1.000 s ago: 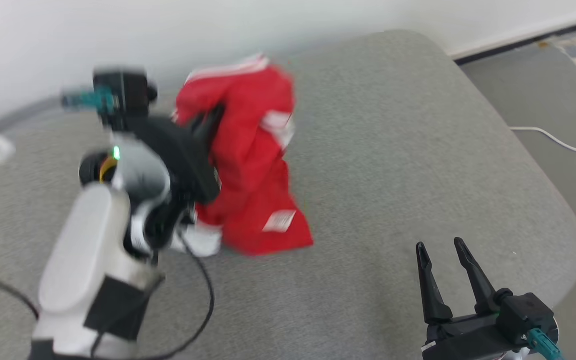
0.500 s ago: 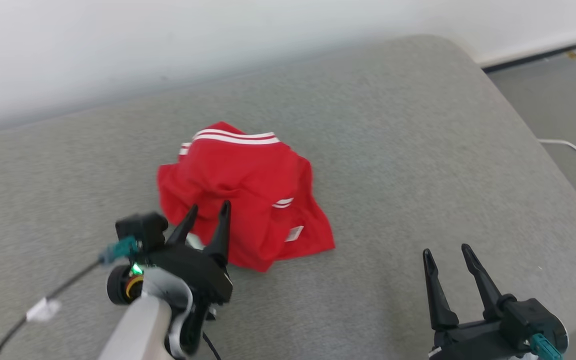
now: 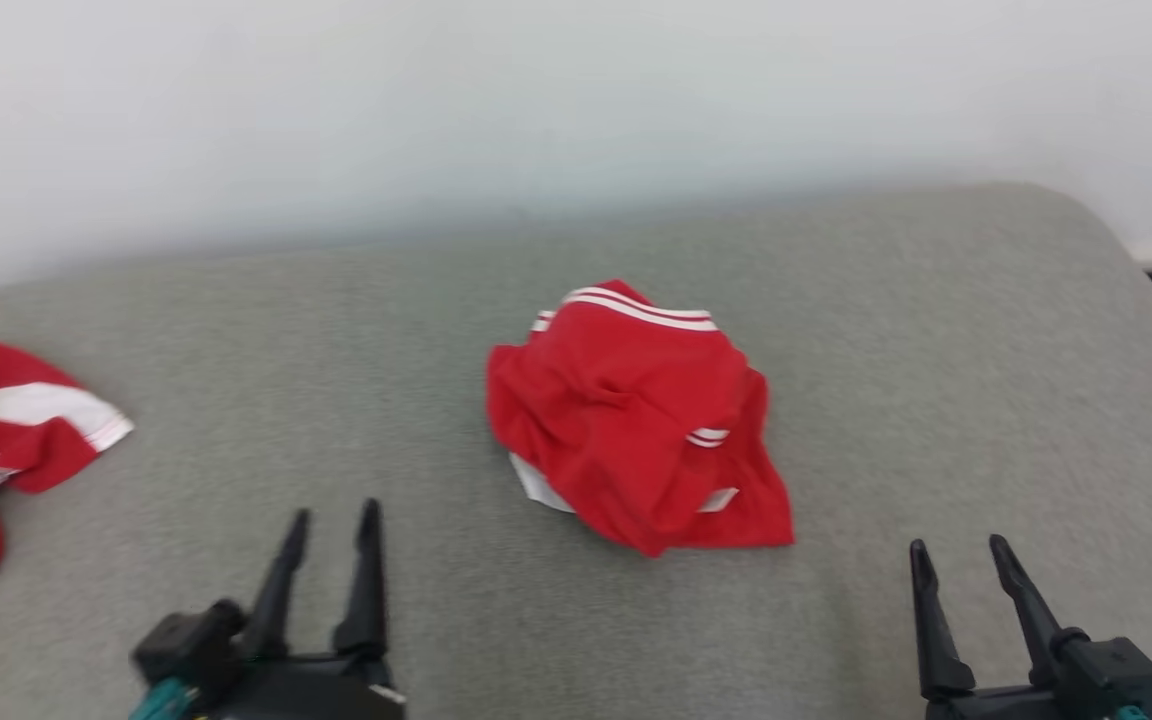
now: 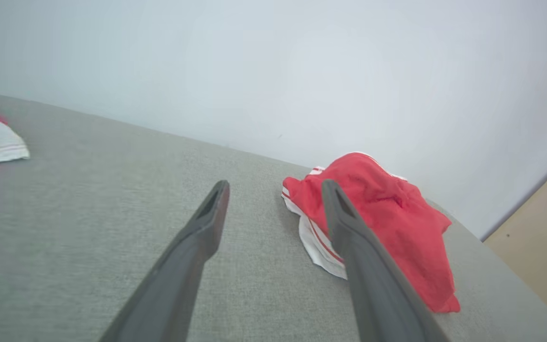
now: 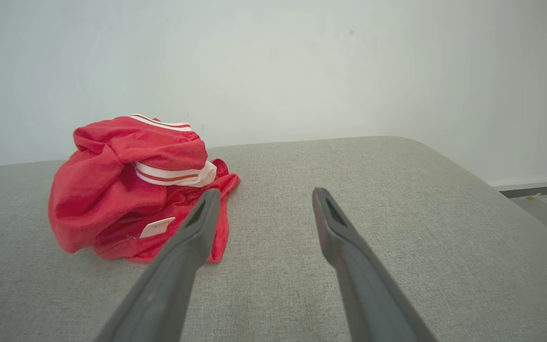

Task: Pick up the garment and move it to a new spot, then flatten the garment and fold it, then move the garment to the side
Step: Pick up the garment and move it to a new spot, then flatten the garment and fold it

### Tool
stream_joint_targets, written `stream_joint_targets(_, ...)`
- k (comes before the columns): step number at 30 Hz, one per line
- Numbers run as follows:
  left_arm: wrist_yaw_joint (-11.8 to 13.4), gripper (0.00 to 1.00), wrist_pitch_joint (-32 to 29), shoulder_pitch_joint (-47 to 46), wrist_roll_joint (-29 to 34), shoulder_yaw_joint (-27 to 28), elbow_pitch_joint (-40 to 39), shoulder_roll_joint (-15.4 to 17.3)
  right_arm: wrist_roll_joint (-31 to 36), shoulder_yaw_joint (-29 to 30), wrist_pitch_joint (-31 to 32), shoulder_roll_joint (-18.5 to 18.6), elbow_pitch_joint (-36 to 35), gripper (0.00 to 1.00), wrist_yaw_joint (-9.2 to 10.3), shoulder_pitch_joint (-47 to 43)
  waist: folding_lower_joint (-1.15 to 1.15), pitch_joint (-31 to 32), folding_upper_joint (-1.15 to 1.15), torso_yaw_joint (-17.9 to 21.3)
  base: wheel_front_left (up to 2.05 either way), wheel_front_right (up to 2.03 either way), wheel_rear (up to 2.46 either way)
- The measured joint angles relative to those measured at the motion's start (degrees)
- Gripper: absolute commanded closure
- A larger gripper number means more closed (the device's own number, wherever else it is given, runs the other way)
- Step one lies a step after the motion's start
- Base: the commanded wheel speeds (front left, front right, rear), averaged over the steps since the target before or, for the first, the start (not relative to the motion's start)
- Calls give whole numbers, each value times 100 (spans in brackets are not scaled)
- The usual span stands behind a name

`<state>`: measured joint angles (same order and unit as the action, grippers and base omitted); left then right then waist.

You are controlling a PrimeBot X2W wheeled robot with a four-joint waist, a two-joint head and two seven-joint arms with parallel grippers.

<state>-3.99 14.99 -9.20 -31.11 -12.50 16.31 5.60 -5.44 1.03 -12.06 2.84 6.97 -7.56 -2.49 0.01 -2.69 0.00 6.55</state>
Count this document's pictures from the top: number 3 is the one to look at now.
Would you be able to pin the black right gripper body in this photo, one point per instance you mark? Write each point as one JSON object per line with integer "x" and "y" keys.
{"x": 1086, "y": 680}

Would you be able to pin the red white jersey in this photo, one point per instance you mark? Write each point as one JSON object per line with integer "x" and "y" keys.
{"x": 26, "y": 450}

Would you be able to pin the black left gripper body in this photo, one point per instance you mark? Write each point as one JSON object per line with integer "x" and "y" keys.
{"x": 276, "y": 690}

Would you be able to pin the red Bulls 23 jersey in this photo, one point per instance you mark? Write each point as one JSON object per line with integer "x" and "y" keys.
{"x": 626, "y": 420}

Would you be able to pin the grey fabric sofa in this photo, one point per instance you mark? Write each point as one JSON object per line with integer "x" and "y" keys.
{"x": 336, "y": 380}

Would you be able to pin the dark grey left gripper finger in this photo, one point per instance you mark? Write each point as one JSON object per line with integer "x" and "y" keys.
{"x": 366, "y": 590}
{"x": 281, "y": 580}

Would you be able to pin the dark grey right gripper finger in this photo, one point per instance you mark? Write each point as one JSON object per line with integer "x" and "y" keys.
{"x": 936, "y": 630}
{"x": 1031, "y": 610}

